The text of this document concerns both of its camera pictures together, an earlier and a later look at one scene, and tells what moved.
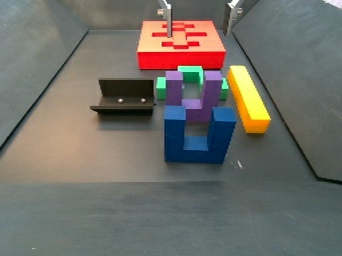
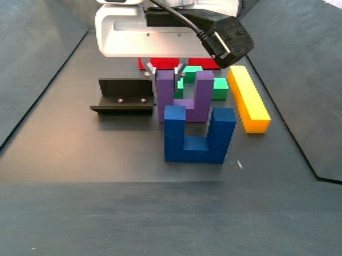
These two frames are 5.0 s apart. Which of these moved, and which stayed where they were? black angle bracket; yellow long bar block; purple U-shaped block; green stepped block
Moved: purple U-shaped block; green stepped block
Stayed: yellow long bar block; black angle bracket
